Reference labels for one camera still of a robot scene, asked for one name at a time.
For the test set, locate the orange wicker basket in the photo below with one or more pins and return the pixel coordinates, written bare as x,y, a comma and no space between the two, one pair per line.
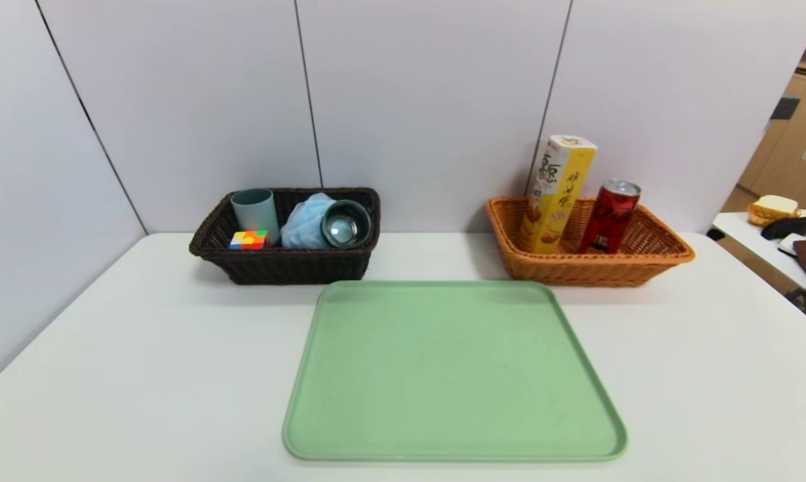
577,271

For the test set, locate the light green plastic tray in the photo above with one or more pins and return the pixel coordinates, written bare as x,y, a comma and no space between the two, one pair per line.
443,388

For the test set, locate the wooden cabinet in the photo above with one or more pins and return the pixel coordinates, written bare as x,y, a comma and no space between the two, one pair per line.
798,134

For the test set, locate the multicoloured puzzle cube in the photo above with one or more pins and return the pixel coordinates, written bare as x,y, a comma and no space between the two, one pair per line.
249,239

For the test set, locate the white side table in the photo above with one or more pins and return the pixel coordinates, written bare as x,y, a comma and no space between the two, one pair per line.
751,242

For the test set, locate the blue-grey plastic cup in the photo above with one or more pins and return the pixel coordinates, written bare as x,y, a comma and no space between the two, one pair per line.
256,211

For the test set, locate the red cola can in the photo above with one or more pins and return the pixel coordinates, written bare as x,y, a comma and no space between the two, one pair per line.
609,217

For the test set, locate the tall yellow snack box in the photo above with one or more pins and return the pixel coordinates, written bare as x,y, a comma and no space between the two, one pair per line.
557,194

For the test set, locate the black cloth item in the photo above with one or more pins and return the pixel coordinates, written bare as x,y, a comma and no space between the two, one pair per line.
788,227

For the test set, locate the light blue bath pouf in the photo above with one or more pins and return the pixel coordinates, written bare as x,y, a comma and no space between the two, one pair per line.
302,224

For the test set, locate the yellow bread loaf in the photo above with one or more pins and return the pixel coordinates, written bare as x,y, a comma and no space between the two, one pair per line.
771,207

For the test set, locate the dark brown wicker basket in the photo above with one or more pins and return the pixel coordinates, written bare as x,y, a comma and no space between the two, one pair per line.
276,268

